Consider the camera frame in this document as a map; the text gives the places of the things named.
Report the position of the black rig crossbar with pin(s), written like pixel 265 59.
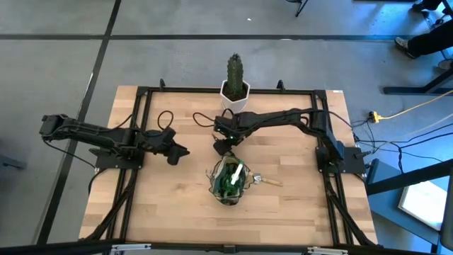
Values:
pixel 53 248

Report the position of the yellow power strip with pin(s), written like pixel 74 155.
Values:
pixel 376 117

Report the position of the white faceted plant pot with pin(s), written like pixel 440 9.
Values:
pixel 231 104

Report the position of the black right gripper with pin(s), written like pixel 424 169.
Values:
pixel 235 129

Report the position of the silver aluminium bracket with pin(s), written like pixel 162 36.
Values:
pixel 327 251
pixel 131 247

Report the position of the black desk leg frame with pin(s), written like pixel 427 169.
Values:
pixel 403 90

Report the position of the beige green-trimmed gardening bag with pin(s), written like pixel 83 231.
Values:
pixel 219 191

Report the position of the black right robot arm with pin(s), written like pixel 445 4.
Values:
pixel 283 117

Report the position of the tall green cactus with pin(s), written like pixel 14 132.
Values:
pixel 235 74

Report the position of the person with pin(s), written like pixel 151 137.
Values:
pixel 428 40

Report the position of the desk surface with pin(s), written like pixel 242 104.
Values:
pixel 385 205

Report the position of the black metal table frame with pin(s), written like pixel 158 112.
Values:
pixel 177 89

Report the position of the white flat panel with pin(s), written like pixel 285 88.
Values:
pixel 423 203

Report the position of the black stand leg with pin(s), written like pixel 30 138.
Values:
pixel 301 8

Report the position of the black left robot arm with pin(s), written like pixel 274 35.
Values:
pixel 102 136

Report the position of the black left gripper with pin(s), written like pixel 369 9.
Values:
pixel 170 145

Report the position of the black diagonal rig beam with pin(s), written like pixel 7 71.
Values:
pixel 407 178

